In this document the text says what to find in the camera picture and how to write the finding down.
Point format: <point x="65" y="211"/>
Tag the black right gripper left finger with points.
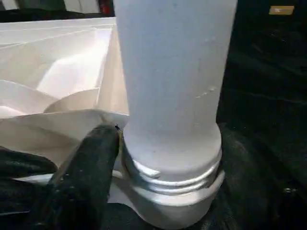
<point x="81" y="187"/>

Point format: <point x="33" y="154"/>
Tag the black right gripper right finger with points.
<point x="263" y="191"/>

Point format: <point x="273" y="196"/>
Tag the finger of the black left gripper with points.
<point x="21" y="196"/>
<point x="24" y="163"/>

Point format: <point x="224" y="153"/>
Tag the white plastic table top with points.
<point x="48" y="60"/>

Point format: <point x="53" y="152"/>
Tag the white tapered table leg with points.
<point x="172" y="72"/>

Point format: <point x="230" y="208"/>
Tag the black work mat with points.
<point x="263" y="72"/>

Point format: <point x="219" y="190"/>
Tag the white sideboard cabinet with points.
<point x="81" y="4"/>

